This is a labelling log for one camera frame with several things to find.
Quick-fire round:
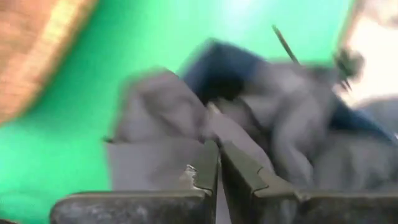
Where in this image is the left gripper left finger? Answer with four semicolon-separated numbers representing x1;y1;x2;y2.
179;139;220;197

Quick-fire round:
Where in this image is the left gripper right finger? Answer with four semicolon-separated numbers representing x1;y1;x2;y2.
220;141;269;224

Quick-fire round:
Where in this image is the dark grey garment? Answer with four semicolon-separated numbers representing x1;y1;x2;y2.
104;67;398;224

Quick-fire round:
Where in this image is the navy fabric bin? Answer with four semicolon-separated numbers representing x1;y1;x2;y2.
182;39;396;144

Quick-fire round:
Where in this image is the woven wicker basket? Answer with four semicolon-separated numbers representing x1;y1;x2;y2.
0;0;99;125

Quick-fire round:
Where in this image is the green table mat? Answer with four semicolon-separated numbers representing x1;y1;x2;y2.
0;0;355;224

